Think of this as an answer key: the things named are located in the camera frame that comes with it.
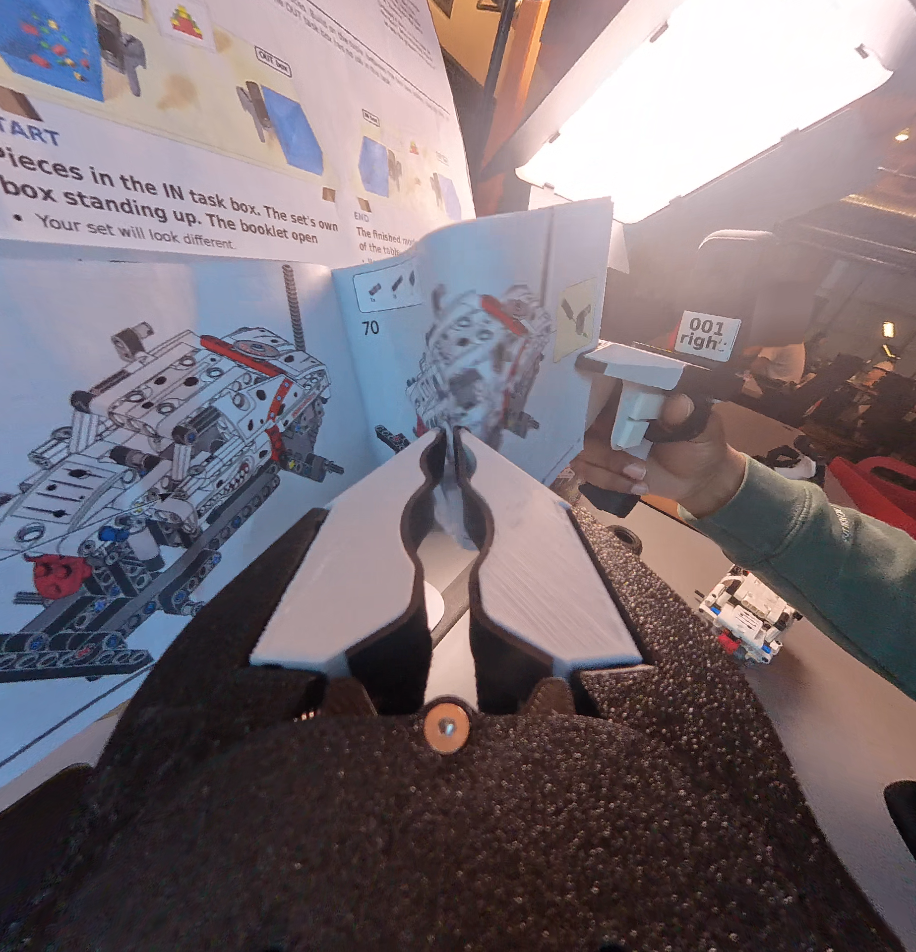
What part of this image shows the white and black device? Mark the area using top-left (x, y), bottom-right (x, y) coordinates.
top-left (755, 445), bottom-right (822, 480)

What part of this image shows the printed task sheet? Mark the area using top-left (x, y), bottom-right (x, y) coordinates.
top-left (0, 0), bottom-right (477, 265)

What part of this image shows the black quilted pad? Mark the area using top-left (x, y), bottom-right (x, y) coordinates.
top-left (883, 779), bottom-right (916, 885)

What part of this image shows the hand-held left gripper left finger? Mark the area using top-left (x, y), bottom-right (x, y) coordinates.
top-left (249, 429), bottom-right (447, 678)

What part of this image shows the white lego truck model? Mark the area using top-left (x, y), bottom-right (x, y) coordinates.
top-left (696, 565), bottom-right (801, 666)

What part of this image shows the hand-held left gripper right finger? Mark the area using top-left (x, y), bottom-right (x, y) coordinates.
top-left (455, 429), bottom-right (646, 672)

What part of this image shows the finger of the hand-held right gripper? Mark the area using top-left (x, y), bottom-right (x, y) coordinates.
top-left (574, 340), bottom-right (697, 391)

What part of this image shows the bright white panel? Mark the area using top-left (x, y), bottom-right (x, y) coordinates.
top-left (516, 0), bottom-right (916, 224)

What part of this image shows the black office chair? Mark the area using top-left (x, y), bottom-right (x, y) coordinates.
top-left (696, 229), bottom-right (782, 351)

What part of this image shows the red plastic chair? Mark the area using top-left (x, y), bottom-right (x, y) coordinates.
top-left (826, 455), bottom-right (916, 545)

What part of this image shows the lego instruction booklet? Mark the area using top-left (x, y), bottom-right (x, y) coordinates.
top-left (0, 197), bottom-right (615, 808)

